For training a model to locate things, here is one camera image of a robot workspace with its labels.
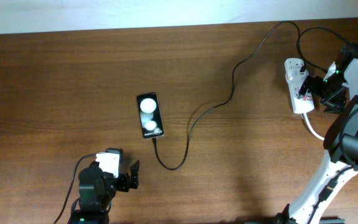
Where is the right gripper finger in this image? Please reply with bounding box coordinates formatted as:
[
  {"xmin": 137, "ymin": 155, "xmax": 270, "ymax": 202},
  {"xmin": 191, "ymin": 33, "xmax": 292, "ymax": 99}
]
[
  {"xmin": 321, "ymin": 100, "xmax": 344, "ymax": 114},
  {"xmin": 297, "ymin": 76, "xmax": 315, "ymax": 99}
]

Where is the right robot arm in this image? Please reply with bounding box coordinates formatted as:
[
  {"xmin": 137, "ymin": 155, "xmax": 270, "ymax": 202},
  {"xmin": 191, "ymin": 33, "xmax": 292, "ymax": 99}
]
[{"xmin": 273, "ymin": 44, "xmax": 358, "ymax": 223}]

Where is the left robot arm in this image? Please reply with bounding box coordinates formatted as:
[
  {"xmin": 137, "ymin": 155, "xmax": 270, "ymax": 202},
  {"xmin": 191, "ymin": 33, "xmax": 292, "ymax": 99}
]
[{"xmin": 68, "ymin": 148, "xmax": 140, "ymax": 224}]

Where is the black charging cable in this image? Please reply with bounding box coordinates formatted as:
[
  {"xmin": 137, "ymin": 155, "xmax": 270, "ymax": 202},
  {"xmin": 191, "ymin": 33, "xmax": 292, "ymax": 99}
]
[{"xmin": 152, "ymin": 20, "xmax": 307, "ymax": 171}]

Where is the white USB charger adapter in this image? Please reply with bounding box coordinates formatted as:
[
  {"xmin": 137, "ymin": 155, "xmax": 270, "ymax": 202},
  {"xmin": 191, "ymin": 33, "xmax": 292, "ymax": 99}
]
[{"xmin": 284, "ymin": 58, "xmax": 306, "ymax": 82}]

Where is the white power strip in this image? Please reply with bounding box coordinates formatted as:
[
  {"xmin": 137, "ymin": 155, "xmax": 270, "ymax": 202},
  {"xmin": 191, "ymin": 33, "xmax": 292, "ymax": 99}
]
[{"xmin": 285, "ymin": 69, "xmax": 314, "ymax": 114}]

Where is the black smartphone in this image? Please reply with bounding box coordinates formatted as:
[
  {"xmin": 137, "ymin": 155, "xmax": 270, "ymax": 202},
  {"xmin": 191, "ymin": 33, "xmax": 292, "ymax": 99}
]
[{"xmin": 136, "ymin": 92, "xmax": 164, "ymax": 139}]

